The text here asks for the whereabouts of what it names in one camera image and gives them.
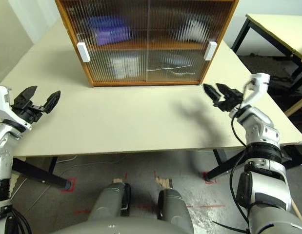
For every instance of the purple tissue pack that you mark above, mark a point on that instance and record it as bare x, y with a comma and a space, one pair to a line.
109, 30

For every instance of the silver robot torso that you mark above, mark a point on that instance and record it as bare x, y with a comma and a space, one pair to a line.
116, 225

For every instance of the grey right robot leg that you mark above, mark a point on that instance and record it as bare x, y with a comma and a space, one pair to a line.
175, 209

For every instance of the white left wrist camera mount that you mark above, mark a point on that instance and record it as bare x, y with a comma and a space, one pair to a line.
4, 107

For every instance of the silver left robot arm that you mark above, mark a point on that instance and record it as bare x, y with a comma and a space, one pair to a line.
2, 151

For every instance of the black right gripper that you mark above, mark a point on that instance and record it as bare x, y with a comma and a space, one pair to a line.
230, 101

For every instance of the beige side table black frame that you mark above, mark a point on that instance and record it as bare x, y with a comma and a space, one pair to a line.
275, 31

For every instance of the black table leg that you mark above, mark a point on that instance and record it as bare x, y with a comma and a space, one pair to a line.
41, 174
226, 165

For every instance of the wooden cabinet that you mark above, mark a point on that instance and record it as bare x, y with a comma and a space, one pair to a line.
87, 80

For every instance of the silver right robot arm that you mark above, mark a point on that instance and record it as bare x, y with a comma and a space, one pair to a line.
263, 185

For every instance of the wooden stick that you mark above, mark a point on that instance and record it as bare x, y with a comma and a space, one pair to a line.
297, 210

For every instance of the grey robot leg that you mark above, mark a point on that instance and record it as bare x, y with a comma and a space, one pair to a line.
175, 209
109, 200

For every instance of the grey left robot leg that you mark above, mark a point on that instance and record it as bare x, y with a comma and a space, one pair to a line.
109, 200

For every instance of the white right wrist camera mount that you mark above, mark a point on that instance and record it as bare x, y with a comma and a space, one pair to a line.
259, 85

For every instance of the ribbed glass sliding door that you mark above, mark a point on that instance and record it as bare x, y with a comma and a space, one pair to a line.
75, 19
224, 14

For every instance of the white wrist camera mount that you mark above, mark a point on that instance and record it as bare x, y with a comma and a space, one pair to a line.
4, 107
259, 85

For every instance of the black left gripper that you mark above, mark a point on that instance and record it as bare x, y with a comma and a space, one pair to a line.
28, 113

